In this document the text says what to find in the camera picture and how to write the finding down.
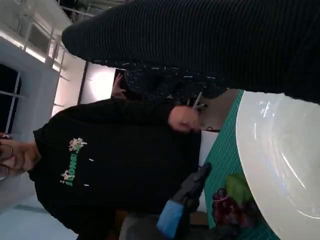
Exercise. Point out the green cutting mat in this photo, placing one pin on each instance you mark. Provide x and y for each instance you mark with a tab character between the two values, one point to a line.
222	155

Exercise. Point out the white plate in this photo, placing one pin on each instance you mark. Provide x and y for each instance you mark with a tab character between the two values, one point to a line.
282	162

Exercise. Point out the red toy grape bunch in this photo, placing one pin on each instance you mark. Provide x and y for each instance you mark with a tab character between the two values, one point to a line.
230	210

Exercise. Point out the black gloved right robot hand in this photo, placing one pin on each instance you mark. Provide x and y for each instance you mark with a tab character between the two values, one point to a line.
200	37

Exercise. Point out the person in background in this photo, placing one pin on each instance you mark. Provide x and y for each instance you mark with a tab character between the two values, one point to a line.
117	86

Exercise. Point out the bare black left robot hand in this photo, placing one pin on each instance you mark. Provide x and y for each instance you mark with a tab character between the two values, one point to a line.
172	215

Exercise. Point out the person standing by table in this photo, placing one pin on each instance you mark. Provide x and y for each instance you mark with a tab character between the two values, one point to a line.
112	162

